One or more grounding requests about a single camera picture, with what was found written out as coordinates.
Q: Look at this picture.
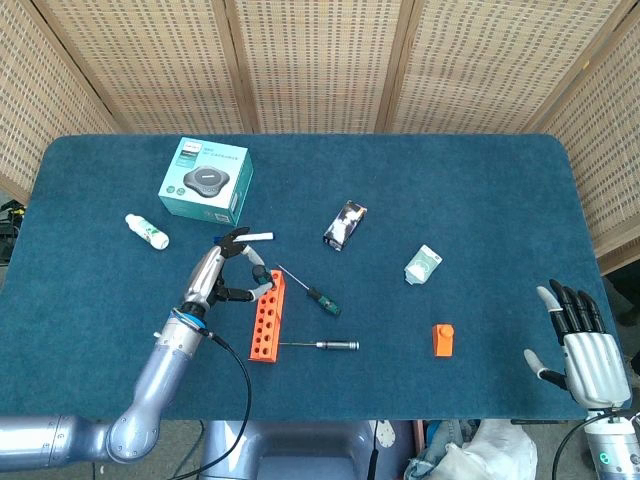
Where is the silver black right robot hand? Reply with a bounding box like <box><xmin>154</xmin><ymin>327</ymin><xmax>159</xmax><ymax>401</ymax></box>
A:
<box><xmin>523</xmin><ymin>278</ymin><xmax>632</xmax><ymax>409</ymax></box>

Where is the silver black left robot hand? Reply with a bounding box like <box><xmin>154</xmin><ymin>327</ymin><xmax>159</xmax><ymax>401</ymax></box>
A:
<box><xmin>182</xmin><ymin>227</ymin><xmax>275</xmax><ymax>309</ymax></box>

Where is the small green black screwdriver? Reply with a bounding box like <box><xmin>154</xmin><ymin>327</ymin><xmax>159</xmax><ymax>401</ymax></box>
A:
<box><xmin>277</xmin><ymin>264</ymin><xmax>344</xmax><ymax>317</ymax></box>

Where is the silver metal precision screwdriver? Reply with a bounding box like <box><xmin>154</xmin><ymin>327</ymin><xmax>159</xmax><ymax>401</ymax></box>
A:
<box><xmin>279</xmin><ymin>340</ymin><xmax>361</xmax><ymax>351</ymax></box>

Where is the blue capped whiteboard marker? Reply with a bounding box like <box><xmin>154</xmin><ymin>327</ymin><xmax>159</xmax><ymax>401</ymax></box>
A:
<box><xmin>212</xmin><ymin>231</ymin><xmax>276</xmax><ymax>244</ymax></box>

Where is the orange plastic tool rack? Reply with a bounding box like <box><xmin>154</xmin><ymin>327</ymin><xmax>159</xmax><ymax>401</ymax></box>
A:
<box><xmin>248</xmin><ymin>268</ymin><xmax>289</xmax><ymax>364</ymax></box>

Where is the teal speakerphone retail box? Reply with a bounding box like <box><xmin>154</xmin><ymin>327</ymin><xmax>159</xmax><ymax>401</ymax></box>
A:
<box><xmin>157</xmin><ymin>137</ymin><xmax>254</xmax><ymax>225</ymax></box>

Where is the white plastic bag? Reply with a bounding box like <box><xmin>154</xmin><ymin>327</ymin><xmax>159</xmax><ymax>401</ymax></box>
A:
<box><xmin>443</xmin><ymin>419</ymin><xmax>539</xmax><ymax>480</ymax></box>

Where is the small black carton box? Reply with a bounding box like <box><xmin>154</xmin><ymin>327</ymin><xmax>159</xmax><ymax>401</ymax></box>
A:
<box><xmin>322</xmin><ymin>199</ymin><xmax>369</xmax><ymax>253</ymax></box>

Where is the orange plastic bottle-shaped block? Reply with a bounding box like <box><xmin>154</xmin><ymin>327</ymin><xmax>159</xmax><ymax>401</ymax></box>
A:
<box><xmin>432</xmin><ymin>323</ymin><xmax>456</xmax><ymax>358</ymax></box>

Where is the blue denim cloth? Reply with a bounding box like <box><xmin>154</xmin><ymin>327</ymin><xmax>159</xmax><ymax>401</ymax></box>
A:
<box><xmin>403</xmin><ymin>419</ymin><xmax>479</xmax><ymax>480</ymax></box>

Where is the silver blue robot torso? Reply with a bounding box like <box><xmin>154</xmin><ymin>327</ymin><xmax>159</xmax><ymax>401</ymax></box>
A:
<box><xmin>199</xmin><ymin>419</ymin><xmax>381</xmax><ymax>480</ymax></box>

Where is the white tissue packet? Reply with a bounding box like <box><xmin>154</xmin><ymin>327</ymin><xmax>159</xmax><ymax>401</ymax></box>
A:
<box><xmin>403</xmin><ymin>244</ymin><xmax>444</xmax><ymax>286</ymax></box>

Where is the blue table cloth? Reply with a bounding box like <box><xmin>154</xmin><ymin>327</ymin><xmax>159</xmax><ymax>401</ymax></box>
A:
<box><xmin>0</xmin><ymin>133</ymin><xmax>614</xmax><ymax>424</ymax></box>

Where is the white perforated plate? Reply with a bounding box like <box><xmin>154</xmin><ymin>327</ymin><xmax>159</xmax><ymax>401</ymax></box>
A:
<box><xmin>374</xmin><ymin>419</ymin><xmax>397</xmax><ymax>452</ymax></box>

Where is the woven wooden folding screen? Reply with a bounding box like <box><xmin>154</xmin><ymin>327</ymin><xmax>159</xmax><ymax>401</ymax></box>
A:
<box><xmin>0</xmin><ymin>0</ymin><xmax>640</xmax><ymax>276</ymax></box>

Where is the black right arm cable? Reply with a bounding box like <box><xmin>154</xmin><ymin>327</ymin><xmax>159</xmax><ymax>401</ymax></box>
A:
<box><xmin>551</xmin><ymin>413</ymin><xmax>604</xmax><ymax>480</ymax></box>

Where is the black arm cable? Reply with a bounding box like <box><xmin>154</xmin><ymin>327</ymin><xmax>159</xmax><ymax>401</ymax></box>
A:
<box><xmin>551</xmin><ymin>413</ymin><xmax>604</xmax><ymax>480</ymax></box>
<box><xmin>169</xmin><ymin>327</ymin><xmax>253</xmax><ymax>480</ymax></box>

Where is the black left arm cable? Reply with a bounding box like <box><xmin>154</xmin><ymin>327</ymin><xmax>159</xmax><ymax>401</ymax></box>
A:
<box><xmin>169</xmin><ymin>327</ymin><xmax>253</xmax><ymax>480</ymax></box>

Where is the black equipment with cables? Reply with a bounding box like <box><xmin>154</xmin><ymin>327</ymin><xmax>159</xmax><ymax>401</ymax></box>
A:
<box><xmin>0</xmin><ymin>198</ymin><xmax>27</xmax><ymax>267</ymax></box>

